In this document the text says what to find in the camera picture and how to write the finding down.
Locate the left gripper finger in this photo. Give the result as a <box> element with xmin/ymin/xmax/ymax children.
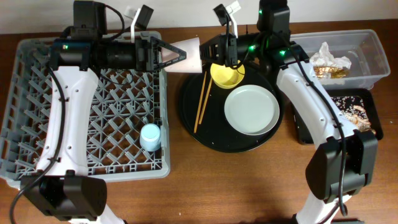
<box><xmin>154</xmin><ymin>53</ymin><xmax>187</xmax><ymax>72</ymax></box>
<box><xmin>150</xmin><ymin>37</ymin><xmax>187</xmax><ymax>56</ymax></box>

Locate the pink plastic cup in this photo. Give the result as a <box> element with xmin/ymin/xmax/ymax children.
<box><xmin>164</xmin><ymin>37</ymin><xmax>202</xmax><ymax>73</ymax></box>

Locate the yellow bowl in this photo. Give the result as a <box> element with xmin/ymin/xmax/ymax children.
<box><xmin>210</xmin><ymin>63</ymin><xmax>245</xmax><ymax>89</ymax></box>

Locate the white round plate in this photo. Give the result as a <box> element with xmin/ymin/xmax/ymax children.
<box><xmin>224</xmin><ymin>85</ymin><xmax>280</xmax><ymax>136</ymax></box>

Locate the light blue plastic cup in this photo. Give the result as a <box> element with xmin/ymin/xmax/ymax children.
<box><xmin>139</xmin><ymin>124</ymin><xmax>161</xmax><ymax>152</ymax></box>

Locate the white napkin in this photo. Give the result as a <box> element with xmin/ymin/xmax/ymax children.
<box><xmin>310</xmin><ymin>42</ymin><xmax>351</xmax><ymax>69</ymax></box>

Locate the gold snack wrapper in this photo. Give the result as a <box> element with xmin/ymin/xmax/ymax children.
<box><xmin>313</xmin><ymin>67</ymin><xmax>348</xmax><ymax>79</ymax></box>

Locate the food scraps and rice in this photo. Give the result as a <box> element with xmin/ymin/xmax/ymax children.
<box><xmin>331</xmin><ymin>96</ymin><xmax>376</xmax><ymax>134</ymax></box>

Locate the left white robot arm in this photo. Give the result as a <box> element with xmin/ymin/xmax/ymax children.
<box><xmin>18</xmin><ymin>1</ymin><xmax>187</xmax><ymax>223</ymax></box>

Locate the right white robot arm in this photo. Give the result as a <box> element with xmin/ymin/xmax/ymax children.
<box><xmin>200</xmin><ymin>1</ymin><xmax>378</xmax><ymax>223</ymax></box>

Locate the grey plastic dishwasher rack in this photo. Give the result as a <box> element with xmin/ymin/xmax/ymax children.
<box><xmin>1</xmin><ymin>37</ymin><xmax>171</xmax><ymax>188</ymax></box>

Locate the black rectangular waste tray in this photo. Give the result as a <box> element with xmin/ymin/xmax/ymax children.
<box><xmin>291</xmin><ymin>88</ymin><xmax>384</xmax><ymax>145</ymax></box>

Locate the clear plastic waste bin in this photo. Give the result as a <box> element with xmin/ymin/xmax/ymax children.
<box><xmin>291</xmin><ymin>29</ymin><xmax>391</xmax><ymax>90</ymax></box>

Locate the left wooden chopstick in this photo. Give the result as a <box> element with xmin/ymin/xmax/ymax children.
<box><xmin>193</xmin><ymin>72</ymin><xmax>207</xmax><ymax>134</ymax></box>

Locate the wooden chopstick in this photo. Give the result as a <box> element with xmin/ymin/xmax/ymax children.
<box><xmin>193</xmin><ymin>72</ymin><xmax>207</xmax><ymax>134</ymax></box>
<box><xmin>198</xmin><ymin>77</ymin><xmax>213</xmax><ymax>124</ymax></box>

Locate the right wooden chopstick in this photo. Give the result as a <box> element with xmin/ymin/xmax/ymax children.
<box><xmin>198</xmin><ymin>77</ymin><xmax>213</xmax><ymax>124</ymax></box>

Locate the round black serving tray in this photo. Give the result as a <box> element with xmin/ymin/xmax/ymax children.
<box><xmin>178</xmin><ymin>62</ymin><xmax>284</xmax><ymax>153</ymax></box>

